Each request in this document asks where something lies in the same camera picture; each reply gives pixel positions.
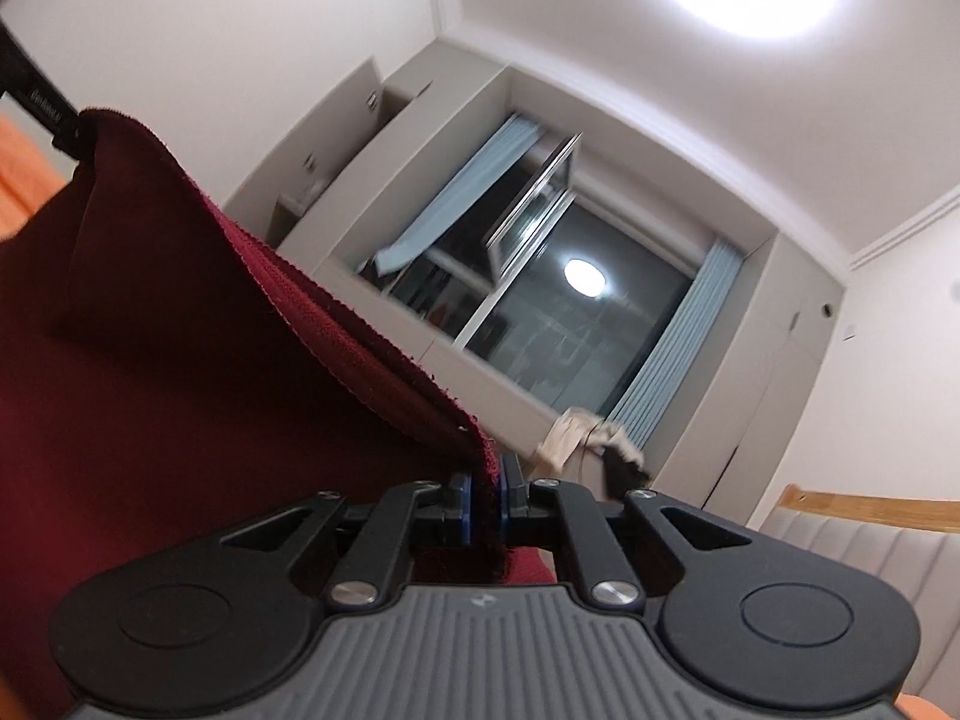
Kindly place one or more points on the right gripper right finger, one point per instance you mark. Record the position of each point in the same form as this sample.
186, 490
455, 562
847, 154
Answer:
564, 519

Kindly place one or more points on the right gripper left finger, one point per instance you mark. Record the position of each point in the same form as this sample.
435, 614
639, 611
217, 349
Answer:
410, 520

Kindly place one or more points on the dark red long-sleeve sweater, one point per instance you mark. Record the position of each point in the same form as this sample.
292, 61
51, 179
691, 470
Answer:
165, 375

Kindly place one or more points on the white cloth on sill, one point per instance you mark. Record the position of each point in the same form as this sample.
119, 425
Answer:
577, 429

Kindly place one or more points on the black cloth on sill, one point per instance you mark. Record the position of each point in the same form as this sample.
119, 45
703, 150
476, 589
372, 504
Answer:
622, 475

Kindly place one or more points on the orange duvet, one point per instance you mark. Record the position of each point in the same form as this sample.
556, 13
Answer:
28, 179

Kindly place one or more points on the right light blue curtain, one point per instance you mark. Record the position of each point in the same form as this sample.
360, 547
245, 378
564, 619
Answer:
647, 387

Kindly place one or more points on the light blue curtain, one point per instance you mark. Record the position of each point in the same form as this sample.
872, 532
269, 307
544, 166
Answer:
463, 190
647, 387

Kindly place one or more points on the open window sash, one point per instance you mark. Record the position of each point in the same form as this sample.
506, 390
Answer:
527, 214

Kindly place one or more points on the left light blue curtain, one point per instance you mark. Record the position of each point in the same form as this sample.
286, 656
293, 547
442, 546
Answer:
463, 190

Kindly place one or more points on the grey padded wooden headboard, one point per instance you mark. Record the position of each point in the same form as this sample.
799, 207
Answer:
912, 544

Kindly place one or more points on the grey wardrobe window surround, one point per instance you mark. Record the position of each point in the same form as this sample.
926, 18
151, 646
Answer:
567, 321

